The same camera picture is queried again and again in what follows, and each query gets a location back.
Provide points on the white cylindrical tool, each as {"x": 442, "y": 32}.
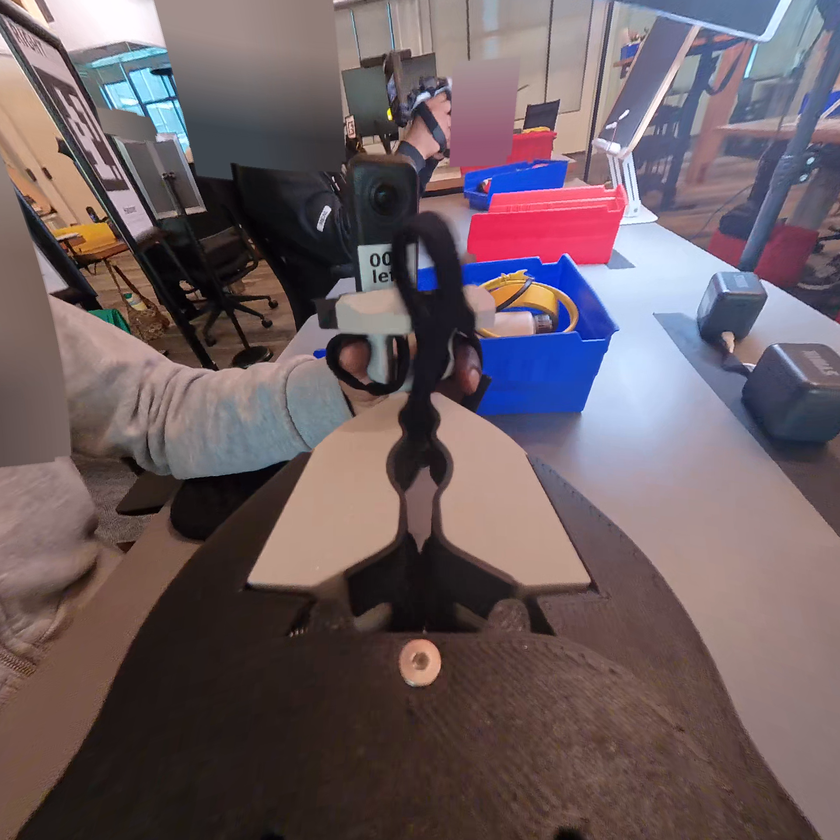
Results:
{"x": 515, "y": 323}

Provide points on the black office chair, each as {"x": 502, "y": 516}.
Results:
{"x": 223, "y": 256}

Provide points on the red plastic bin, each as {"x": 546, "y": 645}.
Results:
{"x": 538, "y": 233}
{"x": 535, "y": 148}

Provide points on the blue plastic bin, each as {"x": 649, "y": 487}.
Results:
{"x": 544, "y": 367}
{"x": 525, "y": 174}

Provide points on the wide black tape patch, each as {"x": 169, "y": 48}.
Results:
{"x": 682, "y": 328}

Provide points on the floor stand with grey board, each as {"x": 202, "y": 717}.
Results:
{"x": 167, "y": 177}

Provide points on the dark green board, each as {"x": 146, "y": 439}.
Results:
{"x": 364, "y": 98}

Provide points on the grey desk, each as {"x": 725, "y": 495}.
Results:
{"x": 656, "y": 558}

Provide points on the yellow tape roll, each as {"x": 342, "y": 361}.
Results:
{"x": 548, "y": 298}

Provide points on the woven bag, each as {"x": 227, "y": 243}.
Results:
{"x": 148, "y": 318}

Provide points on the red base block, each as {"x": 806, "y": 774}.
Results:
{"x": 774, "y": 259}

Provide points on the framed black white marker poster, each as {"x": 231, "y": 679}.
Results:
{"x": 72, "y": 111}

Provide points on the green bag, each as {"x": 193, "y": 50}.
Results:
{"x": 115, "y": 321}

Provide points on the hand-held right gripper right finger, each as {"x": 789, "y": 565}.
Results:
{"x": 505, "y": 512}

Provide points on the person's left forearm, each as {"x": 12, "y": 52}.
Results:
{"x": 197, "y": 400}

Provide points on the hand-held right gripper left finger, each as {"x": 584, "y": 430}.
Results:
{"x": 334, "y": 512}

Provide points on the dark grey tripod pole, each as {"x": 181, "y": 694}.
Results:
{"x": 781, "y": 184}

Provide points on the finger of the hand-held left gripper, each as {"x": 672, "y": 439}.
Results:
{"x": 367, "y": 312}
{"x": 478, "y": 312}

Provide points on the white tablet stand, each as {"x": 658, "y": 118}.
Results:
{"x": 630, "y": 190}

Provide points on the small black tape patch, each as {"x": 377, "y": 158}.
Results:
{"x": 621, "y": 260}

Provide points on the dark grey power block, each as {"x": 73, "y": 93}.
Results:
{"x": 794, "y": 394}
{"x": 732, "y": 305}

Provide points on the person's left hand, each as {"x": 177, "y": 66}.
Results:
{"x": 354, "y": 367}

